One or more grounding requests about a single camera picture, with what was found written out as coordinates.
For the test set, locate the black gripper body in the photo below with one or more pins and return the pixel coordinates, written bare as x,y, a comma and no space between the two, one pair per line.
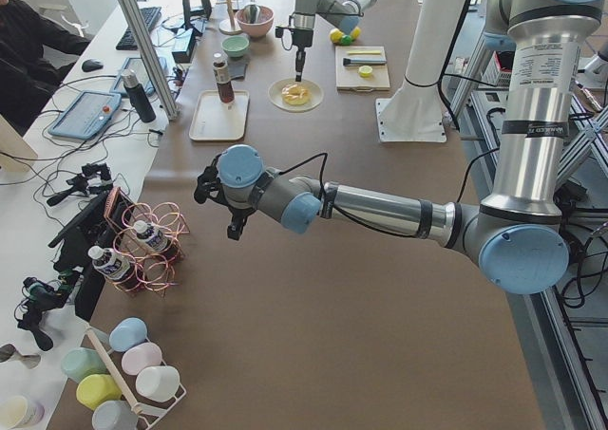
300,41
236,214

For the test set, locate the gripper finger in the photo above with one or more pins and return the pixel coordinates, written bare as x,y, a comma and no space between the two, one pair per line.
239,224
301,63
232,229
297,66

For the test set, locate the white round plate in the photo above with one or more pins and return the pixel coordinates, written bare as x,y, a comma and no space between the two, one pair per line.
274,94

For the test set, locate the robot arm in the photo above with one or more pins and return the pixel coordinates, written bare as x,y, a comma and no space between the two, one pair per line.
406,185
344,15

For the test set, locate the glazed twisted donut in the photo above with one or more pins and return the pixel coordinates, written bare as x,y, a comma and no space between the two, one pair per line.
295,94

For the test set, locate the dark tea bottle on tray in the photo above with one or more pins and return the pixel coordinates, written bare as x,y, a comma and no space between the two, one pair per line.
223,79

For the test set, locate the cream rectangular tray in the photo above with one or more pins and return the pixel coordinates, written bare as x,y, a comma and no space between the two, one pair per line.
214,120

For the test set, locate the yellow lemon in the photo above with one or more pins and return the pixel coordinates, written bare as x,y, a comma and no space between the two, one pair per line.
355,33
336,35

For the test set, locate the green lime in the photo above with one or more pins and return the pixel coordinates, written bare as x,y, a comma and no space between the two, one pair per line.
345,40

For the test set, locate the yellow plastic knife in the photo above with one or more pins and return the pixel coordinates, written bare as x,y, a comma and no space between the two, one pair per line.
365,51

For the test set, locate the pink bowl with ice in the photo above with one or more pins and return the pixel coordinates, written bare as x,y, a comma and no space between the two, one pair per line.
261,27

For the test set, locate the wooden cutting board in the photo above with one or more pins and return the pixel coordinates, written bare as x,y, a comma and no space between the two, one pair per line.
347,77

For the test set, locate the steel ice scoop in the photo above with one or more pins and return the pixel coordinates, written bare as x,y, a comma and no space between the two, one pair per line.
251,13

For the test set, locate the steel muddler bar tool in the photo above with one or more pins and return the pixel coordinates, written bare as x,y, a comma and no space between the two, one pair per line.
362,61

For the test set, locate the grey folded cloth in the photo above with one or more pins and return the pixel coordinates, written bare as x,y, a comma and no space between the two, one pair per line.
237,68

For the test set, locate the half lemon slice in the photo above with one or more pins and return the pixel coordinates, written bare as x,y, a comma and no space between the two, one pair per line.
365,71

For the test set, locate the green ceramic bowl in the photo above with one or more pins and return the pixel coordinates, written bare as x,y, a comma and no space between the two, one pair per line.
235,46

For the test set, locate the wooden mug tree stand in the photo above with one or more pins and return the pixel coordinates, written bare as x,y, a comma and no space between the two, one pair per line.
229,26

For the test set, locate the bottle in rack upper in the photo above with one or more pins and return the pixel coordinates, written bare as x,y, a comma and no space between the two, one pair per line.
151,236

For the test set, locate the bottle in rack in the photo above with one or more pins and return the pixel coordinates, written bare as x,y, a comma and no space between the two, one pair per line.
151,236
114,266

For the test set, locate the bottle in rack lower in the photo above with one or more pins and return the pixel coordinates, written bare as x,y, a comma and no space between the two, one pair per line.
114,266

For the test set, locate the black thermos bottle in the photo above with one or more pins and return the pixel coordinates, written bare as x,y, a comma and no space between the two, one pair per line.
137,96

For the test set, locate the blue cup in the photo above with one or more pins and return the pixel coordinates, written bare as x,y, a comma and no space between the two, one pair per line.
128,333

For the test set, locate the pink cup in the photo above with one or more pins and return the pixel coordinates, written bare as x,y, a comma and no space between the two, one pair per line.
139,357

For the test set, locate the blue teach pendant far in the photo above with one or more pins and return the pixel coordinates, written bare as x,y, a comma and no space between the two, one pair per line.
136,65

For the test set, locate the blue teach pendant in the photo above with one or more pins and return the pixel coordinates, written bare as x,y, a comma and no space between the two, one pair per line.
136,65
86,116

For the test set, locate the white cup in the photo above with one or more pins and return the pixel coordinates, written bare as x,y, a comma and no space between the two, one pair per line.
158,383

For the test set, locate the blue teach pendant near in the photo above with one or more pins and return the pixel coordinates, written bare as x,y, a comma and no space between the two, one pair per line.
86,116

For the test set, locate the green cup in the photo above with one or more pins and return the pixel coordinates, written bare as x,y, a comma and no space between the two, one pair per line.
81,362

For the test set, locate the black computer mouse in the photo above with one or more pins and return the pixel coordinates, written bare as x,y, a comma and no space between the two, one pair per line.
91,65

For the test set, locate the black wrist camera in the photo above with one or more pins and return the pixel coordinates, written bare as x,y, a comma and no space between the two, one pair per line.
208,186
280,32

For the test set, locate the copper wire bottle rack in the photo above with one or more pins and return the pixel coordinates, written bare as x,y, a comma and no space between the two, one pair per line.
154,269

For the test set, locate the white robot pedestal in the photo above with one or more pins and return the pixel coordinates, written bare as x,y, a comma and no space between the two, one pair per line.
414,113

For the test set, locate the aluminium frame post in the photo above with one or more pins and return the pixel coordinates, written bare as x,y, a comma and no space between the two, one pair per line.
133,16

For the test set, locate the white wire cup rack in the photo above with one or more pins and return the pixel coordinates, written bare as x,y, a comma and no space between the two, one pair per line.
150,413

